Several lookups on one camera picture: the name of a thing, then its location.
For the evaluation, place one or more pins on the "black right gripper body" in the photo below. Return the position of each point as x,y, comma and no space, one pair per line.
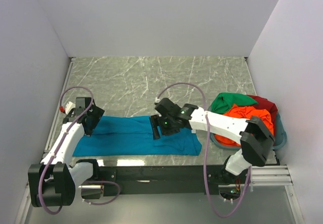
168,127

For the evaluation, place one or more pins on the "blue t-shirt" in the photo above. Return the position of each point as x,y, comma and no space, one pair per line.
133,136

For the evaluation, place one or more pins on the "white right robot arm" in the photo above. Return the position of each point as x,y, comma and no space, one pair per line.
252,134

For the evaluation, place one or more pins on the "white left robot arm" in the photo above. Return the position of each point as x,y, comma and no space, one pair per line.
53,182

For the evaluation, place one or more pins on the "green t-shirt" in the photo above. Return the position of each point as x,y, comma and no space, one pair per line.
225,101

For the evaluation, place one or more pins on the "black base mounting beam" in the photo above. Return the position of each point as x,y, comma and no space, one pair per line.
145,180

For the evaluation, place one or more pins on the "orange t-shirt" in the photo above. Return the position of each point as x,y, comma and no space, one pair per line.
266,113

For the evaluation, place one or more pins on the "red t-shirt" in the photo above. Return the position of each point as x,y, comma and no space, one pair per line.
263,103

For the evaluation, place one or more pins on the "translucent blue plastic basket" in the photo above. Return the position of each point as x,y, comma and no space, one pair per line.
280,138

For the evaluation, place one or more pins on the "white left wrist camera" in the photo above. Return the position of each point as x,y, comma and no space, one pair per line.
67,108

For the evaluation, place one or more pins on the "aluminium rail frame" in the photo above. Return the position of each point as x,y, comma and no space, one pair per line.
126,87

